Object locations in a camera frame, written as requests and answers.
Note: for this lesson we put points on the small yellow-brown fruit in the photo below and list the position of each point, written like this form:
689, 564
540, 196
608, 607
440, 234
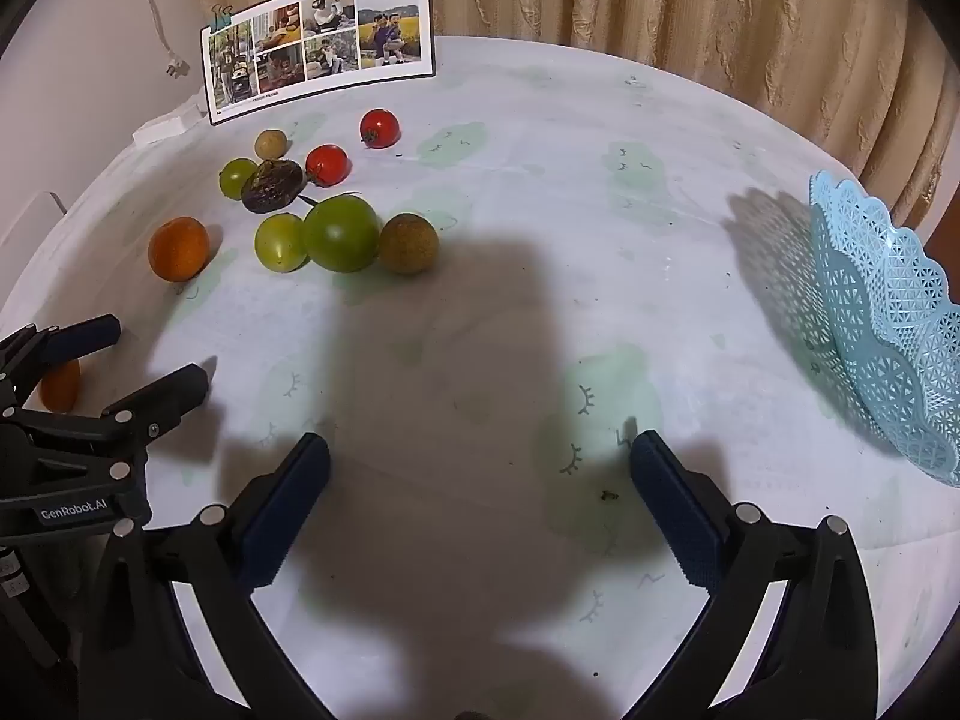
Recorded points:
270, 142

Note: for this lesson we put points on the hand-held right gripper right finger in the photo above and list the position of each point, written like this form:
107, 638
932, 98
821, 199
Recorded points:
679, 514

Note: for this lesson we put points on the photo collage board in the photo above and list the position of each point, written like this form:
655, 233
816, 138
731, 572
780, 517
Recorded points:
322, 41

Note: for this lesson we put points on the dark purple wrinkled fruit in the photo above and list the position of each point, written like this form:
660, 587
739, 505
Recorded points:
271, 186

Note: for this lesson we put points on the small green tomato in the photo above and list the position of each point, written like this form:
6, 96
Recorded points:
235, 178

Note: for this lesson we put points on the white green printed tablecloth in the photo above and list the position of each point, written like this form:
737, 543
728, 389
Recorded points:
540, 240

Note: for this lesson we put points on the round brown fruit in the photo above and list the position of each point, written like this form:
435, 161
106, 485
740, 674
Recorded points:
408, 243

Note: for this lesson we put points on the white rectangular box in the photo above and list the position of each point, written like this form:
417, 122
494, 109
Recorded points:
166, 126

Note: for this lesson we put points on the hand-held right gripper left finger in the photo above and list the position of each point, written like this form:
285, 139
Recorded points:
289, 514

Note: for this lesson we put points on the light blue lattice basket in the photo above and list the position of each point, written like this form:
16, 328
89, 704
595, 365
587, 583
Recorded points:
892, 322

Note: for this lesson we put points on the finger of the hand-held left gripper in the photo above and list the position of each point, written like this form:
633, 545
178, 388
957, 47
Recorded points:
169, 390
82, 336

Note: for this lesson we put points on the large green tomato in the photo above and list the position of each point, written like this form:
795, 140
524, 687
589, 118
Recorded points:
341, 234

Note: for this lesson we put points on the small orange fruit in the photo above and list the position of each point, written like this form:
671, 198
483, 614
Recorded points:
61, 386

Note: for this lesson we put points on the round orange tomato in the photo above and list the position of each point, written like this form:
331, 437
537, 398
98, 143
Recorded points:
178, 248

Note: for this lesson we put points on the medium green tomato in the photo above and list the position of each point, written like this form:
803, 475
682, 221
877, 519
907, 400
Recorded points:
280, 242

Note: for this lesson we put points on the red cherry tomato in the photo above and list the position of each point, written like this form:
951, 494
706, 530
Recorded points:
379, 127
327, 163

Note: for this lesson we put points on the beige patterned curtain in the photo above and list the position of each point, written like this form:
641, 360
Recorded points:
675, 0

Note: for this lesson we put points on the teal binder clip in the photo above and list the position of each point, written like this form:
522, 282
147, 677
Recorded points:
222, 16

